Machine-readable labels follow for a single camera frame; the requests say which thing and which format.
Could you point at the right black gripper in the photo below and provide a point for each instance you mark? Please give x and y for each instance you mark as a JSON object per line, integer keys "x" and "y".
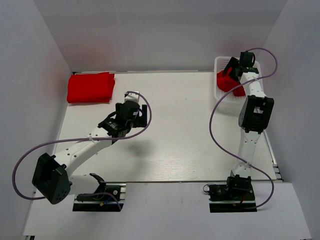
{"x": 232, "y": 63}

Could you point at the folded red t shirt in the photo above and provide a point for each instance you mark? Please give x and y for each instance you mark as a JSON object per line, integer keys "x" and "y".
{"x": 90, "y": 88}

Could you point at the white plastic basket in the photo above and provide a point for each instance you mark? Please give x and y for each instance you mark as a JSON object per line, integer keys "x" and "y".
{"x": 232, "y": 100}

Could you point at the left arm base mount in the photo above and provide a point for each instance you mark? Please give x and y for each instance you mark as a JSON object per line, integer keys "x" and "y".
{"x": 108, "y": 198}

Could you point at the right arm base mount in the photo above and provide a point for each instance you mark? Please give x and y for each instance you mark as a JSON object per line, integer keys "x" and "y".
{"x": 221, "y": 201}

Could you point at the red t shirt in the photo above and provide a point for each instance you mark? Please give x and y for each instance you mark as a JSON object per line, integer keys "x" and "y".
{"x": 226, "y": 83}
{"x": 90, "y": 88}

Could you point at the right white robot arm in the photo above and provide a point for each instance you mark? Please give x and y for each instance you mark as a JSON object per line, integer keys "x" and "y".
{"x": 253, "y": 120}

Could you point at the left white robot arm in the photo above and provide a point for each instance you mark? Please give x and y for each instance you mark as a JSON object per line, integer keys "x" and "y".
{"x": 54, "y": 174}

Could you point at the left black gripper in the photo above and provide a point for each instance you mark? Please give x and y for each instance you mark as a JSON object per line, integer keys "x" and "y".
{"x": 141, "y": 121}

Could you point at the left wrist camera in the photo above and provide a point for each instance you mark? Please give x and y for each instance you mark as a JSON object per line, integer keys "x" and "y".
{"x": 132, "y": 96}

